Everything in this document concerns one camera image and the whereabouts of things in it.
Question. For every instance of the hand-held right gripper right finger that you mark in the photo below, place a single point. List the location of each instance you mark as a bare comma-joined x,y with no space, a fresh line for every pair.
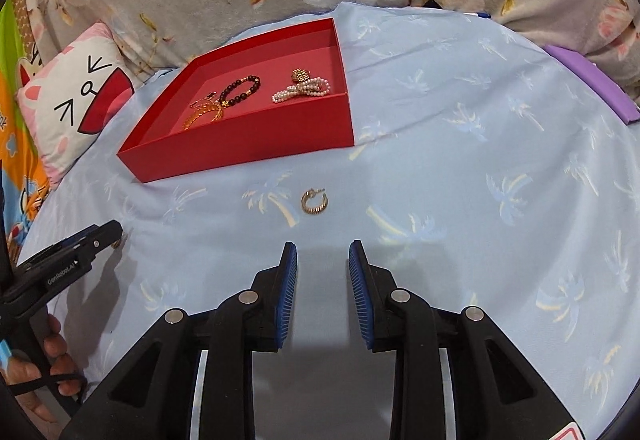
361,300

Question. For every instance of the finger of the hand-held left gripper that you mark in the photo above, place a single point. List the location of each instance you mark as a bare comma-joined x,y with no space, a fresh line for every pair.
102,236

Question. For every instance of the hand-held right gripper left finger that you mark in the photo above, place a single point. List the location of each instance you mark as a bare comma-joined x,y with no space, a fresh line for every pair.
285,300

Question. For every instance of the gold braided bangle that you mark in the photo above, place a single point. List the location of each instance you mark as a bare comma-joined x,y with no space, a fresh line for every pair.
200,117

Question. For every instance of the red cardboard box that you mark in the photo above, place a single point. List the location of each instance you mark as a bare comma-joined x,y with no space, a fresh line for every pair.
250,145

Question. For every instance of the gold wristwatch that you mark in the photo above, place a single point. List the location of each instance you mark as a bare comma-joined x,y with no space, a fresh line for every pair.
301,75

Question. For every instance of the person's left hand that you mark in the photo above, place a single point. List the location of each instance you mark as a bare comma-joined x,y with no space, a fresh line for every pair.
57,345

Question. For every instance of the colourful cartoon blanket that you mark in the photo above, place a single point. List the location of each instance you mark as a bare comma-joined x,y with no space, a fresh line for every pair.
15,145

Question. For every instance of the cat face pillow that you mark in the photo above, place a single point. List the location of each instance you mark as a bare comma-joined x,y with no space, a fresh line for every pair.
65,85

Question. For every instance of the light blue palm print sheet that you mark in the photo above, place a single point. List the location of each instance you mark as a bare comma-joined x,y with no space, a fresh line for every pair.
450,170

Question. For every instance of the small blue object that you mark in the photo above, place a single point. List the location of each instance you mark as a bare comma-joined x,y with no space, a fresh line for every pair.
479,15

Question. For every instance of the purple flat object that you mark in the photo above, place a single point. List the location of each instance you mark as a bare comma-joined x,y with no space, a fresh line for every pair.
590,75

